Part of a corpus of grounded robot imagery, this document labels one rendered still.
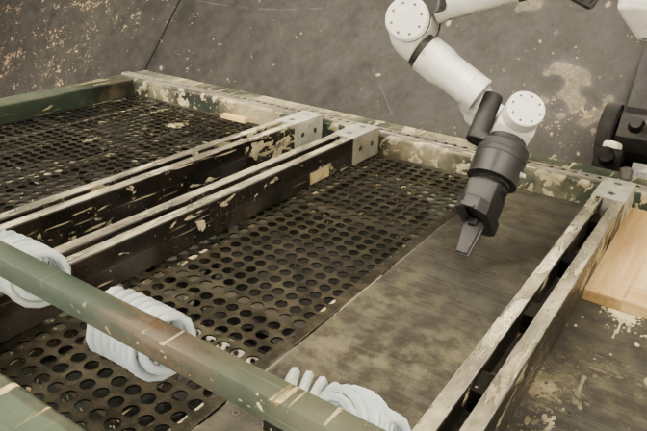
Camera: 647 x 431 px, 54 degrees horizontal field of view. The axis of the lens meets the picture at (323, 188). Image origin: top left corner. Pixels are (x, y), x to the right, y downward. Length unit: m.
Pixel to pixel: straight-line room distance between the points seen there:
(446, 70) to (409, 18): 0.11
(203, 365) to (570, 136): 2.13
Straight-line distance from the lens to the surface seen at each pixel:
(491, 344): 0.81
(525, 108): 1.13
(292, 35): 3.07
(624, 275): 1.16
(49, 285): 0.55
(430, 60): 1.17
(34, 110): 1.98
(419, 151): 1.57
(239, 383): 0.42
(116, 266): 1.03
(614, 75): 2.53
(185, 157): 1.38
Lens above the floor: 2.31
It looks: 59 degrees down
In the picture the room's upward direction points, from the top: 60 degrees counter-clockwise
